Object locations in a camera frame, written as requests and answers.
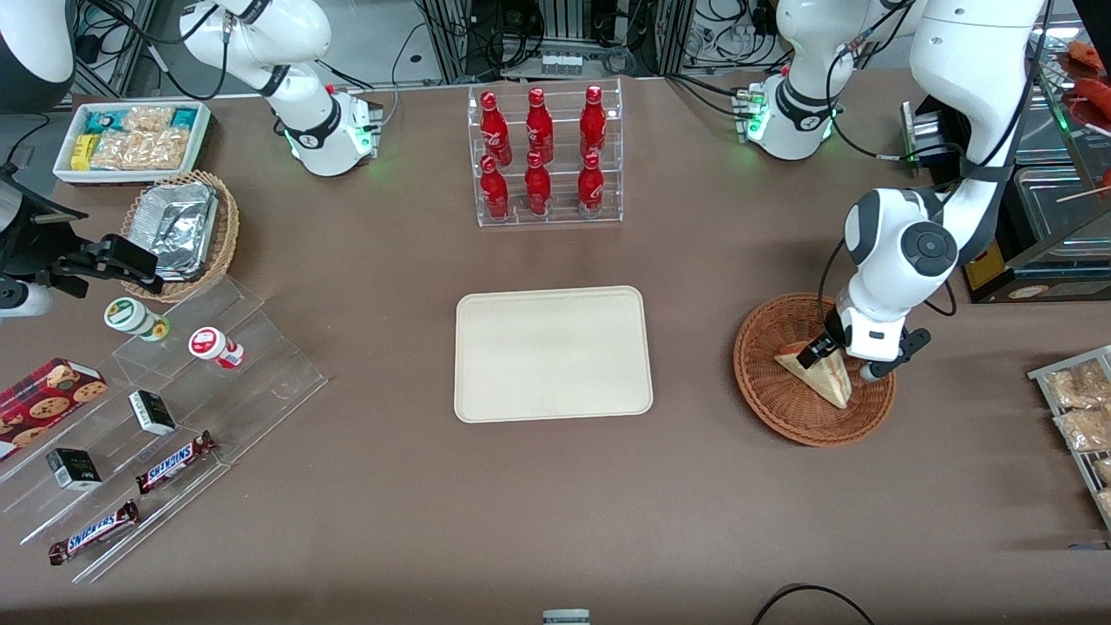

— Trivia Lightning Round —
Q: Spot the clear acrylic stepped display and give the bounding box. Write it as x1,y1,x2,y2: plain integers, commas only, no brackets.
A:
0,276,330,585

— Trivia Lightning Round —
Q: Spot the brown wicker basket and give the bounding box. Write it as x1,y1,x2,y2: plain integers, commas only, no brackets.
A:
733,293,897,449

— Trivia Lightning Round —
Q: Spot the tray of packaged pastries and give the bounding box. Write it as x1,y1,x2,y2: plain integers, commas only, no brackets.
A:
1028,345,1111,532

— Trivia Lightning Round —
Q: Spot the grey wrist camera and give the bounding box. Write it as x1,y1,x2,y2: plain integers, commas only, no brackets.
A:
0,278,55,319
859,327,932,384

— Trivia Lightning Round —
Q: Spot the black food warmer machine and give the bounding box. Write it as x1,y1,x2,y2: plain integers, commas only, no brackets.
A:
901,16,1111,305

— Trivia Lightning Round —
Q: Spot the light wicker basket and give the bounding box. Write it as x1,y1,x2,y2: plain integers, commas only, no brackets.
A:
120,170,241,304

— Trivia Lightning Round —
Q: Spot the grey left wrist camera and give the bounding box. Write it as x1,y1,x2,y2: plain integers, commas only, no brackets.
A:
859,327,932,384

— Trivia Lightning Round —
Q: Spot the black looped cable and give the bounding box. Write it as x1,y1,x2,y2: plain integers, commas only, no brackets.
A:
750,582,878,625

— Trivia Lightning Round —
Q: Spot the small black carton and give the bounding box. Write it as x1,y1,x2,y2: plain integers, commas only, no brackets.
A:
128,389,178,437
45,447,103,492

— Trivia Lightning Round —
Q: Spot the large clear bag of crackers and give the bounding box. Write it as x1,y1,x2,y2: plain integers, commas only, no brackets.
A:
90,128,189,172

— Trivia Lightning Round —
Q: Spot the brown Snickers bar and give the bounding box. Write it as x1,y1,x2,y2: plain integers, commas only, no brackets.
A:
47,499,141,567
135,431,219,496

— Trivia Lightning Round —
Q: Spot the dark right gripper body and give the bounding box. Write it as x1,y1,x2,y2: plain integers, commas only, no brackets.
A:
0,167,55,280

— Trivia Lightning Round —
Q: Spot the red lid drink cup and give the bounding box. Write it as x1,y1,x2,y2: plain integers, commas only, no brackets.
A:
187,326,247,371

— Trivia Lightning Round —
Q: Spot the green lid drink cup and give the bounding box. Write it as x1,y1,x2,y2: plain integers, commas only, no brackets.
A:
103,297,171,343

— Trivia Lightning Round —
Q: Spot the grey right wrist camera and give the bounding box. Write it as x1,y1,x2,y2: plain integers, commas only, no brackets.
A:
0,278,55,319

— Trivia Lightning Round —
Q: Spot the steel warmer pan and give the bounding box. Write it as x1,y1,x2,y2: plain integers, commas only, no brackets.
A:
1014,84,1082,167
1007,165,1111,242

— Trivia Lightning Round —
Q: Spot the beige plastic tray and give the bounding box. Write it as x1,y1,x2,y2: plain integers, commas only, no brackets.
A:
454,286,654,424

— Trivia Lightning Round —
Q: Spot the clear acrylic bottle rack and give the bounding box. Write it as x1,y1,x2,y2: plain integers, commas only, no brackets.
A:
467,77,624,229

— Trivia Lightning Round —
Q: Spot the silver foil tray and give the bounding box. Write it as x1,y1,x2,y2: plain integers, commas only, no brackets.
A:
129,181,219,282

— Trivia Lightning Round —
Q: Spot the white rectangular snack bin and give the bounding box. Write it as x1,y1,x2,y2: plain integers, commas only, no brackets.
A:
53,101,213,187

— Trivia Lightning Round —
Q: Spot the triangular sandwich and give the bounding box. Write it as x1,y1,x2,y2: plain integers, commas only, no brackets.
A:
774,340,853,411

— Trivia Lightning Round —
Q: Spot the red cookie box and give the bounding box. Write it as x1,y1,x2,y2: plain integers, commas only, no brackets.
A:
0,357,110,462

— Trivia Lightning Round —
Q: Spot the red cola bottle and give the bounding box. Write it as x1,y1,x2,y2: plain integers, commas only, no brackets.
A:
576,152,606,219
579,84,608,162
525,87,556,165
480,91,514,167
523,151,553,217
479,155,511,220

